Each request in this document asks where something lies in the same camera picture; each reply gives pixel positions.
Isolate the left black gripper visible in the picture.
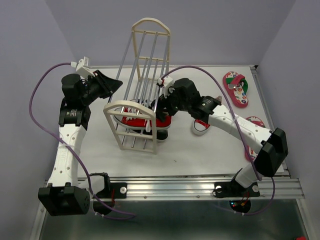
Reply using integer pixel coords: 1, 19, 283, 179
82, 69, 124, 104

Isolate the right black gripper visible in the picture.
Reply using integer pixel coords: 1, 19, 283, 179
151, 84, 191, 122

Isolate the cream metal shoe shelf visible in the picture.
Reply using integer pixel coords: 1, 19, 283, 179
103, 17, 171, 154

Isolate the red sneaker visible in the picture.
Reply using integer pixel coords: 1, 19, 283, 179
191, 96, 223, 137
112, 113, 172, 132

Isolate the black sneaker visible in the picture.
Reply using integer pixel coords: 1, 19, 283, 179
124, 127, 169, 143
132, 98, 165, 110

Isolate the pink green sandal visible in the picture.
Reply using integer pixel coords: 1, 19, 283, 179
243, 115, 266, 163
222, 71, 249, 109

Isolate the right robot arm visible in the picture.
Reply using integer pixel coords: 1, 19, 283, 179
156, 76, 288, 198

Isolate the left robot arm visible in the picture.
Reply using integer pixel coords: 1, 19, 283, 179
38, 70, 123, 216

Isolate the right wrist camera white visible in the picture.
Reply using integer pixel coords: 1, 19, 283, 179
157, 76, 175, 98

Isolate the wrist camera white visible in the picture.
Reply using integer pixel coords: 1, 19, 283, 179
157, 76, 175, 98
70, 56, 94, 79

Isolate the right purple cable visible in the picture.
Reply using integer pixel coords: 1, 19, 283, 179
159, 65, 277, 216

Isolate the purple cable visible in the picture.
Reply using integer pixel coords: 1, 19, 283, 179
159, 65, 277, 216
28, 62, 137, 221

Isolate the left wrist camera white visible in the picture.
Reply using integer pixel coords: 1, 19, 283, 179
70, 56, 94, 79

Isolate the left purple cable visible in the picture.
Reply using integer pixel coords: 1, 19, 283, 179
28, 62, 137, 221

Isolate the aluminium mounting rail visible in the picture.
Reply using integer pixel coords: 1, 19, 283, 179
42, 177, 306, 201

